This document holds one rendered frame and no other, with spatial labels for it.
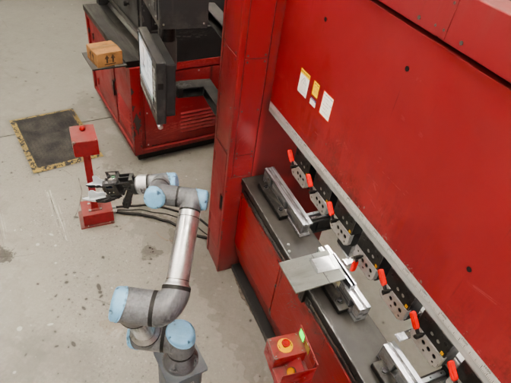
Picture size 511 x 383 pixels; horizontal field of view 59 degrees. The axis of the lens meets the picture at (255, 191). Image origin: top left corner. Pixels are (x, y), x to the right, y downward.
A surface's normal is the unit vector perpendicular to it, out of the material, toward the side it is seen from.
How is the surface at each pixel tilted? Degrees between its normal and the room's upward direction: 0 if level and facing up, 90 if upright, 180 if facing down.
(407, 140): 90
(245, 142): 90
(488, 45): 90
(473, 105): 90
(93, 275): 0
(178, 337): 7
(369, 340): 0
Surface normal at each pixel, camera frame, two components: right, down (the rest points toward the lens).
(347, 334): 0.12, -0.75
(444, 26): -0.91, 0.18
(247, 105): 0.39, 0.64
